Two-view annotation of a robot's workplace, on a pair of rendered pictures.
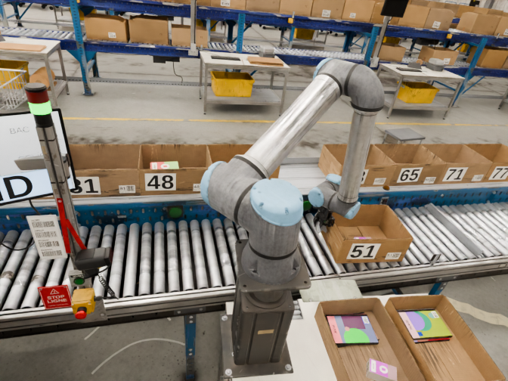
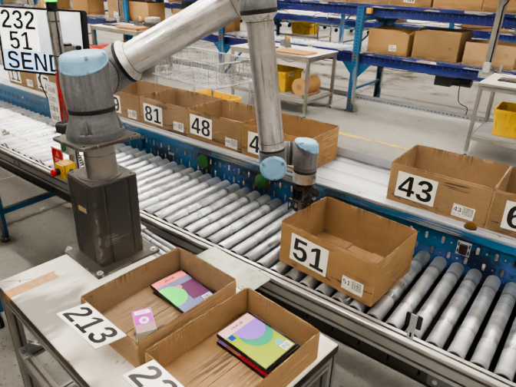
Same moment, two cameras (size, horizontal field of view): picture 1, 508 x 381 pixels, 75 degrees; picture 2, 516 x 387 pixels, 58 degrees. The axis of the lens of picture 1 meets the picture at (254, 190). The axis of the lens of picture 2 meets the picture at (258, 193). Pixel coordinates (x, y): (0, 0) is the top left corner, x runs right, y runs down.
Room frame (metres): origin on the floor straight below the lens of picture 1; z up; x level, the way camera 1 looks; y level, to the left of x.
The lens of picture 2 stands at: (0.35, -1.61, 1.73)
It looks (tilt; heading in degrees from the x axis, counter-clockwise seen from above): 26 degrees down; 54
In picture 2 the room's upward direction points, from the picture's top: 2 degrees clockwise
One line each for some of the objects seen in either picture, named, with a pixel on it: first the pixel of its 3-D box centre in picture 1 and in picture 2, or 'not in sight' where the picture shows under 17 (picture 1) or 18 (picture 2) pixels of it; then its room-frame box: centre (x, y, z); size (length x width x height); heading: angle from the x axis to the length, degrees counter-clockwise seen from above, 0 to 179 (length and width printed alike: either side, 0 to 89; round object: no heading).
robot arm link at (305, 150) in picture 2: (332, 187); (305, 155); (1.44, -0.39, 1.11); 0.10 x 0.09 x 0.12; 142
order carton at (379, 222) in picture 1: (363, 232); (346, 245); (1.46, -0.63, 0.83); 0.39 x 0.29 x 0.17; 103
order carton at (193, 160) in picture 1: (175, 168); (230, 124); (1.65, 0.47, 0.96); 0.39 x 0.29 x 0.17; 108
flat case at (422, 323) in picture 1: (423, 323); (256, 339); (0.94, -0.81, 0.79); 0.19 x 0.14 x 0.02; 102
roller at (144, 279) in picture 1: (145, 257); (149, 181); (1.16, 0.49, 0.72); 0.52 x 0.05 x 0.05; 18
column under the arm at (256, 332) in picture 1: (259, 317); (107, 213); (0.77, -0.08, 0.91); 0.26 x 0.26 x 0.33; 12
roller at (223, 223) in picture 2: not in sight; (235, 216); (1.34, -0.07, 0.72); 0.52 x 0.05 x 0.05; 18
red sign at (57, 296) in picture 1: (64, 295); (61, 161); (0.79, 0.67, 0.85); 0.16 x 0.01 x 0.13; 108
